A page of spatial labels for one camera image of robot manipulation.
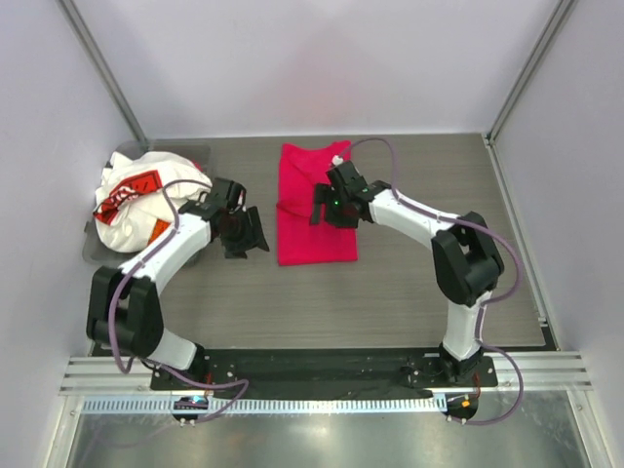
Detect pink t shirt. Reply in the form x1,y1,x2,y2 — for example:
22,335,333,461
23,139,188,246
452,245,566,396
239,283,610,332
276,140,358,266

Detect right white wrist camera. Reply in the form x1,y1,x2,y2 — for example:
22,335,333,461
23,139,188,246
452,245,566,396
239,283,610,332
331,155,345,167

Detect clear plastic bin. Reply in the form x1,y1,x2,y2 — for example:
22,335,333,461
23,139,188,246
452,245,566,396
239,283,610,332
82,138,215,267

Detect aluminium frame post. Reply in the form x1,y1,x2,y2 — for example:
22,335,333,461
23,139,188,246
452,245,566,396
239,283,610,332
483,0,577,146
57,0,149,149

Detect white t shirt red print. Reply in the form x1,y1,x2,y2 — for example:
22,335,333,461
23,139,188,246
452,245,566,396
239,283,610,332
93,151,213,254

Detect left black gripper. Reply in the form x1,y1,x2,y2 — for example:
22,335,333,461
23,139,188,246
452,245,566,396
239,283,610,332
217,206,267,258

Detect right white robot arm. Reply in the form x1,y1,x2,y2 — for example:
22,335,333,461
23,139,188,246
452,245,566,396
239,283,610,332
310,161,504,386

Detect left aluminium frame post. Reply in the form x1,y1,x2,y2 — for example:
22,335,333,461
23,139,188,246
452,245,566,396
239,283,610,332
57,0,149,149

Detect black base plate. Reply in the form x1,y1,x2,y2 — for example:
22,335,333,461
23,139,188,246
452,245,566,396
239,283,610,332
148,346,499,406

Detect right aluminium frame post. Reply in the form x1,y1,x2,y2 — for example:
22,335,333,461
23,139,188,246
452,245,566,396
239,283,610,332
483,0,577,146

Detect aluminium front rail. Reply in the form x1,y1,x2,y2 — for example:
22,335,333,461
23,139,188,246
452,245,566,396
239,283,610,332
58,351,593,396

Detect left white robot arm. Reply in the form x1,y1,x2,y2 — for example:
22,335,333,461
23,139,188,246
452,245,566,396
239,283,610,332
86,177,269,389

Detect white slotted cable duct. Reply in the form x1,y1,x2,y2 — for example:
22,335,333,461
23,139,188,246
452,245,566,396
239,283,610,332
82,394,447,415

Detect orange t shirt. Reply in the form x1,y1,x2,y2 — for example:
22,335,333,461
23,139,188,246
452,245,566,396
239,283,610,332
146,218,171,246

